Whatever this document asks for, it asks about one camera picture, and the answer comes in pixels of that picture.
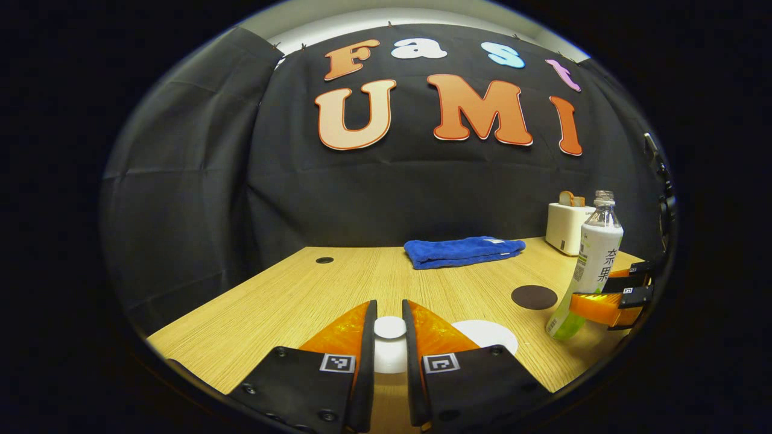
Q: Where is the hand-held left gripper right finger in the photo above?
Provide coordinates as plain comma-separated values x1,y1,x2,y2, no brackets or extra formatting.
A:
402,300,552,432

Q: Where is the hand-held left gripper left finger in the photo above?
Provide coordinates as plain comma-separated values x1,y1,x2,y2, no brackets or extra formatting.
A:
226,300,379,434

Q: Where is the white teacup lid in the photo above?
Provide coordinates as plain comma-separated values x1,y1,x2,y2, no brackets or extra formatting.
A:
373,316,408,374

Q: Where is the white green water bottle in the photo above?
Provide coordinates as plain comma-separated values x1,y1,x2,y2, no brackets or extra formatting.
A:
546,190,625,341

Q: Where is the dark round coaster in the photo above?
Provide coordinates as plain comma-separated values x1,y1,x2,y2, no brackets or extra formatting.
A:
511,285,558,311

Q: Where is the white teacup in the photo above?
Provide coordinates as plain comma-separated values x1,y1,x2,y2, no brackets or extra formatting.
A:
451,319,519,356

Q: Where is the white toaster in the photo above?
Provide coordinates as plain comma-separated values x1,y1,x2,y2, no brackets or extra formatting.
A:
546,202,598,257

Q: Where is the blue folded towel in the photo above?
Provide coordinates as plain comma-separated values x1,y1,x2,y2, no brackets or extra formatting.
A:
403,236,527,270

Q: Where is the black backdrop cloth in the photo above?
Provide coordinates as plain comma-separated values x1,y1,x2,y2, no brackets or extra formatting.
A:
100,23,670,338

